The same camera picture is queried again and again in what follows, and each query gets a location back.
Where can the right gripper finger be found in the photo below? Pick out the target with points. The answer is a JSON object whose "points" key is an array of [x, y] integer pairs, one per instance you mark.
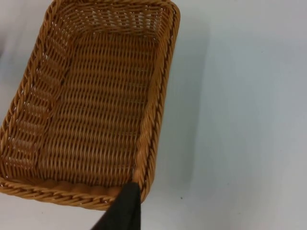
{"points": [[122, 210]]}

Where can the pale brown wicker basket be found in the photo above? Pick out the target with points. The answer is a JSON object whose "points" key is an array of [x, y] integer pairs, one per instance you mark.
{"points": [[100, 115]]}

